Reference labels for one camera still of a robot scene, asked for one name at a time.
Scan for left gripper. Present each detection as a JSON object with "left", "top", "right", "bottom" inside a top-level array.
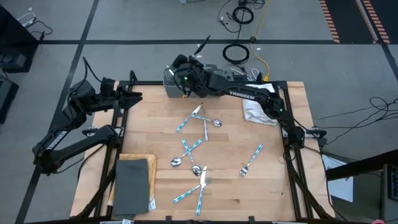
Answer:
[{"left": 99, "top": 77, "right": 144, "bottom": 110}]

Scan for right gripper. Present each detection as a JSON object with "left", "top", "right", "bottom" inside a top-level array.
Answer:
[{"left": 172, "top": 54, "right": 208, "bottom": 98}]

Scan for teal-handled spoon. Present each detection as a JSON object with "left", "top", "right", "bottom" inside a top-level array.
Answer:
[
  {"left": 170, "top": 138, "right": 204, "bottom": 168},
  {"left": 181, "top": 138, "right": 203, "bottom": 177},
  {"left": 190, "top": 113, "right": 223, "bottom": 128}
]

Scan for teal-handled fork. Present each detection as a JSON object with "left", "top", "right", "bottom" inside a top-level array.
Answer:
[
  {"left": 238, "top": 142, "right": 264, "bottom": 178},
  {"left": 172, "top": 176, "right": 214, "bottom": 204},
  {"left": 200, "top": 104, "right": 209, "bottom": 142}
]

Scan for grey control box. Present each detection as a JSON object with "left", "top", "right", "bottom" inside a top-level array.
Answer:
[{"left": 217, "top": 67, "right": 248, "bottom": 83}]

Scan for white folded towel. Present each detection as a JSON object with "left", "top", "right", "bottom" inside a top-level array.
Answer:
[{"left": 241, "top": 82, "right": 280, "bottom": 128}]

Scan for wooden cutting board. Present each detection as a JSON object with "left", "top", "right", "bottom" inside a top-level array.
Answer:
[{"left": 107, "top": 153, "right": 158, "bottom": 208}]

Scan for dark grey folded cloth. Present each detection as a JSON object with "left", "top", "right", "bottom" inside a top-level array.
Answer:
[{"left": 112, "top": 158, "right": 150, "bottom": 218}]

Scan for black equipment stand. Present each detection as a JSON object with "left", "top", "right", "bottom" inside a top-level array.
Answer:
[{"left": 0, "top": 77, "right": 20, "bottom": 124}]

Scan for black cabinet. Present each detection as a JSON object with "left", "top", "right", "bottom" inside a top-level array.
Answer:
[{"left": 0, "top": 5, "right": 40, "bottom": 74}]

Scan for white paper sheet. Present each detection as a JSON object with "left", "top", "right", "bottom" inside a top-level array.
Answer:
[{"left": 321, "top": 154, "right": 354, "bottom": 203}]

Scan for black beam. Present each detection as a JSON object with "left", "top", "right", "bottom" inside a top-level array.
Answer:
[{"left": 325, "top": 149, "right": 398, "bottom": 182}]

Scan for grey metal cabinet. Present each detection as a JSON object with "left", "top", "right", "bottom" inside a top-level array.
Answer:
[{"left": 378, "top": 163, "right": 398, "bottom": 223}]

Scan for black aluminium table frame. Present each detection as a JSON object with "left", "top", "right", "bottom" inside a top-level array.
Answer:
[{"left": 70, "top": 70, "right": 336, "bottom": 222}]

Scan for black coiled floor cable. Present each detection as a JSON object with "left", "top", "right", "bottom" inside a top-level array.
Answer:
[
  {"left": 231, "top": 5, "right": 254, "bottom": 26},
  {"left": 221, "top": 43, "right": 251, "bottom": 65}
]

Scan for white cable bundle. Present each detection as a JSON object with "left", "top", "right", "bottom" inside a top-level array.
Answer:
[{"left": 231, "top": 67, "right": 261, "bottom": 82}]

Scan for yellow floor cable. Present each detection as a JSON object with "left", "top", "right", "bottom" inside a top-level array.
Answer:
[{"left": 248, "top": 0, "right": 271, "bottom": 83}]

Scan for black loose floor cables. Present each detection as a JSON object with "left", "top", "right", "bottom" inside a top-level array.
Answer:
[{"left": 317, "top": 96, "right": 398, "bottom": 146}]

